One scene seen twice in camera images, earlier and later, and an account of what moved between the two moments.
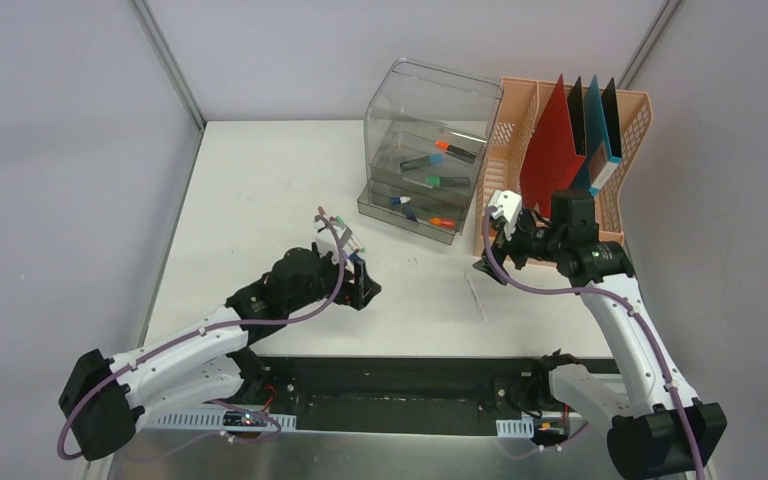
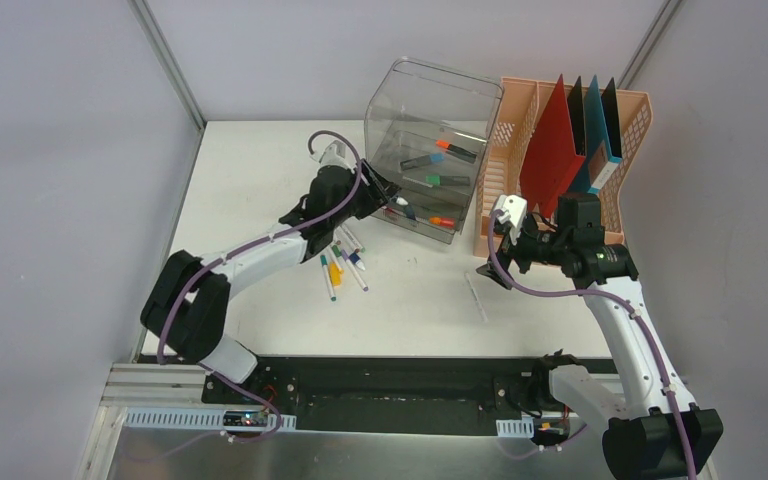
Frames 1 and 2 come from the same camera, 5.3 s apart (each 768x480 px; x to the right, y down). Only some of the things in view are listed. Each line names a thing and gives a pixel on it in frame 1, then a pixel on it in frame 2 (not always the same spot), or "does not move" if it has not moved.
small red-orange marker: (444, 222) does not move
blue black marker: (434, 159) does not move
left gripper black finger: (365, 288) → (373, 193)
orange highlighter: (456, 152) does not move
